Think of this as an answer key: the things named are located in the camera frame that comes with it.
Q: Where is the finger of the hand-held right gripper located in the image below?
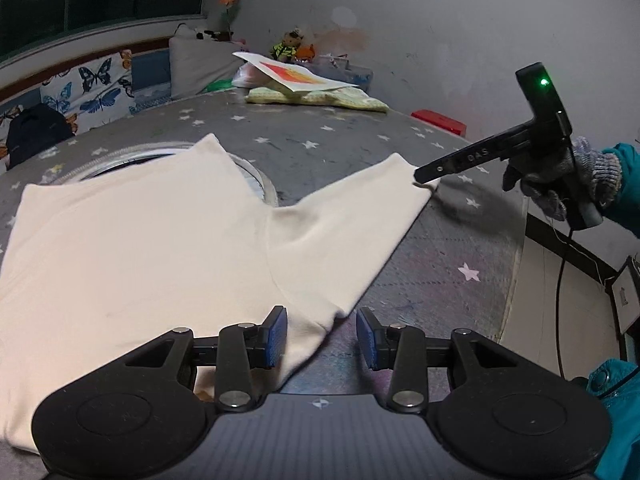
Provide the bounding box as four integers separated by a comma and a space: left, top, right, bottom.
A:
414, 152, 463, 184

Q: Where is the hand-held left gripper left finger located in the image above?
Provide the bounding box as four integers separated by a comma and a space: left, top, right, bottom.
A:
122, 305, 289, 413

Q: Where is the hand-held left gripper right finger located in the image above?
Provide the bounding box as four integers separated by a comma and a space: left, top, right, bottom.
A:
356, 306, 521, 411

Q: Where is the cream shirt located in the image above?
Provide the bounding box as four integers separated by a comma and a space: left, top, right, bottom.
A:
0, 132, 441, 456

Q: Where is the person's right forearm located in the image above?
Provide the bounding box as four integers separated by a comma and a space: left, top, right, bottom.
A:
600, 142, 640, 238

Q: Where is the person's right hand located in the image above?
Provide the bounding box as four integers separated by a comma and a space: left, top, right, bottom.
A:
502, 137, 623, 221

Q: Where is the red box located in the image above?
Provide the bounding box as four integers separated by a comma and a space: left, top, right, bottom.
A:
411, 109, 467, 136

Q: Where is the grey star tablecloth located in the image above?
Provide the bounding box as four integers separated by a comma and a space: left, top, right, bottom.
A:
0, 91, 526, 403

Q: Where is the yellow-green cloth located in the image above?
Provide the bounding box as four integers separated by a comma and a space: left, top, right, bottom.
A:
245, 85, 390, 113

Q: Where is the clear plastic box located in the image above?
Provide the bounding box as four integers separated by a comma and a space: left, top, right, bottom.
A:
305, 52, 373, 92

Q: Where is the steel cooker rim plate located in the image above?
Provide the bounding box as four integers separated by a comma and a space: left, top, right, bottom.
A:
75, 142, 278, 208

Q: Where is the orange printed paper sheet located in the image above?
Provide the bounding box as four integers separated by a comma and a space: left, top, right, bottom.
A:
232, 51, 358, 93

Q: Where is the teddy bear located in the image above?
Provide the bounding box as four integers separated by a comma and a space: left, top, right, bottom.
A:
270, 27, 306, 61

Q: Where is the white framed board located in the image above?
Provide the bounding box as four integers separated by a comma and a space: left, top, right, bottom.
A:
611, 255, 640, 336

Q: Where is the clear plastic bag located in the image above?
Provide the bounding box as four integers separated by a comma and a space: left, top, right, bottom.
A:
232, 62, 273, 92

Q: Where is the grey pillow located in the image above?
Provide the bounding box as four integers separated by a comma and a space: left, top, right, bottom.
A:
169, 24, 246, 101

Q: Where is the person's teal jacket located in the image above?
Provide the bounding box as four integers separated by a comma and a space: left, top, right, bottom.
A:
572, 357, 640, 480

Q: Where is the artificial flower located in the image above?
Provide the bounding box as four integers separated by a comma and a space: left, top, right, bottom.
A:
220, 0, 242, 33

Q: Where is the blue sofa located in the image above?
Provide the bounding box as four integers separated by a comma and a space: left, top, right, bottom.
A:
0, 35, 173, 113

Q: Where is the butterfly print cushion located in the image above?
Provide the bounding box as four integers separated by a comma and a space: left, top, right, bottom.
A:
0, 104, 26, 173
40, 50, 137, 133

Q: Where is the black backpack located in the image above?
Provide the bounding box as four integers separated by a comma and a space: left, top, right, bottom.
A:
5, 103, 76, 171

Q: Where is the black cable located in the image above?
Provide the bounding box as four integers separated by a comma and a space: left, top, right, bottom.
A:
554, 225, 577, 382

